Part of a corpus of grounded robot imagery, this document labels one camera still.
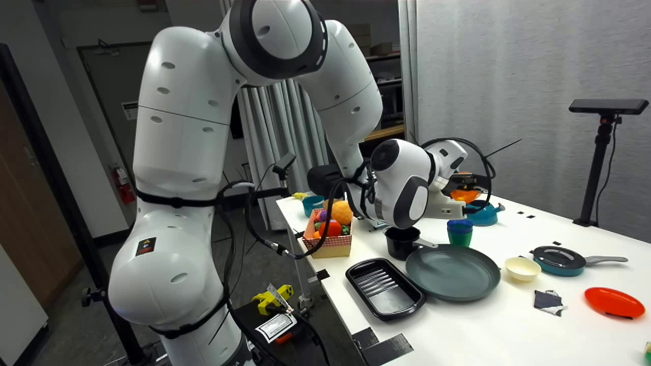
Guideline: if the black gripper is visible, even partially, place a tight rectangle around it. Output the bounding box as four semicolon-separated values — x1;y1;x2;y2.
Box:
454;173;492;192

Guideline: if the blue plastic cup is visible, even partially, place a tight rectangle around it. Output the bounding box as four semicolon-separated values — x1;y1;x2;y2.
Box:
446;217;477;235

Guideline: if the green plastic cup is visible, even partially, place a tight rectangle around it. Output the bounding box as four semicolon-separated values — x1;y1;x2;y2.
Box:
446;229;475;250

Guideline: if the dark grey-green plate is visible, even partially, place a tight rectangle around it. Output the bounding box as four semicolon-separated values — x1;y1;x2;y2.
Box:
406;243;502;305

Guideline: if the small teal cup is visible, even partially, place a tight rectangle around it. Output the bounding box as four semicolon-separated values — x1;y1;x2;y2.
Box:
302;192;328;217

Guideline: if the small orange-red plate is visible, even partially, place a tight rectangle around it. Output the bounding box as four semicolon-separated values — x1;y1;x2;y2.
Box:
585;284;647;321

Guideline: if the teal toy kettle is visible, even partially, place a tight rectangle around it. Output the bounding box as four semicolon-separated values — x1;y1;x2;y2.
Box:
465;199;506;228

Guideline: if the black toy saucepan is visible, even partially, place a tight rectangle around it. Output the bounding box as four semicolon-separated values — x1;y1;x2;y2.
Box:
384;224;443;261

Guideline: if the cream bowl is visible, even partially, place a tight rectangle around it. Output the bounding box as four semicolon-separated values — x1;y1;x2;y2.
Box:
502;254;544;284

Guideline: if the grey backdrop curtain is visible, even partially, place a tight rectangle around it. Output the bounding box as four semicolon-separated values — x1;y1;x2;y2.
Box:
399;0;651;242

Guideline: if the small teal frying pan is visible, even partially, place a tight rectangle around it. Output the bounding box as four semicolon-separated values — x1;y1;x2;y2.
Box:
529;243;632;278

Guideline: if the black tripod stand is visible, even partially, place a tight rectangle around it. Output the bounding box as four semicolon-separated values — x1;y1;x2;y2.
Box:
575;112;622;228

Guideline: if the orange plush fruit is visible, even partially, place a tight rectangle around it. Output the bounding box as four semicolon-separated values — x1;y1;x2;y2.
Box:
330;199;356;228

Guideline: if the black ridged grill tray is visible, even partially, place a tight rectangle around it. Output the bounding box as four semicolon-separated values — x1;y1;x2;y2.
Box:
344;256;428;321

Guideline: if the dark grey packet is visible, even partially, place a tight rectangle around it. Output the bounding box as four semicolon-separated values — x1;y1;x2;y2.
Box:
534;288;566;316

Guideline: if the black fabric bag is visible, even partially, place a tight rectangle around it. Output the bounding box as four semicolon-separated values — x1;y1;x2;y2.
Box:
307;162;351;199

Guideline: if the red plush tomato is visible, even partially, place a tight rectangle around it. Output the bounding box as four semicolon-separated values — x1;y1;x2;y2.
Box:
317;217;344;237

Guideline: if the red checkered basket box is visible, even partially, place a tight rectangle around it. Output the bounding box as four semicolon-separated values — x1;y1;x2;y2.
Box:
302;207;354;259

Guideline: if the black tape strip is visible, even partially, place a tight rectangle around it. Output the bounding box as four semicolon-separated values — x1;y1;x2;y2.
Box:
363;334;415;366
352;327;383;352

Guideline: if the yellow clamp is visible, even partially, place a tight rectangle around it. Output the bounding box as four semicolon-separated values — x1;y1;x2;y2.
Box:
250;283;296;316

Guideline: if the white label card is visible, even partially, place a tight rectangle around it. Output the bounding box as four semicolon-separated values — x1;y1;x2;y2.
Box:
255;310;299;343

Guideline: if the white door sign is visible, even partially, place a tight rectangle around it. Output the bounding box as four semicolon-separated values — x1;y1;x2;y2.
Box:
120;97;142;121

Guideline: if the grey door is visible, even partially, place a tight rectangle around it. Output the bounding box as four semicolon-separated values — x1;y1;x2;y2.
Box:
77;39;149;239

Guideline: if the brown wooden panel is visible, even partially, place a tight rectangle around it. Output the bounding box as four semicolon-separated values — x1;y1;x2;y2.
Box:
0;86;84;313

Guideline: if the white cabinet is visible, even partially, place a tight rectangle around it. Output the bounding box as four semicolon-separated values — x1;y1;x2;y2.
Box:
0;242;50;366

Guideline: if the black camera on stand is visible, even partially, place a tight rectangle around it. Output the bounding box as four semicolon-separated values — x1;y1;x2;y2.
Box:
567;97;651;116

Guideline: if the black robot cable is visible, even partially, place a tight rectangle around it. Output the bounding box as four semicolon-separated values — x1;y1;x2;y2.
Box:
216;177;342;261

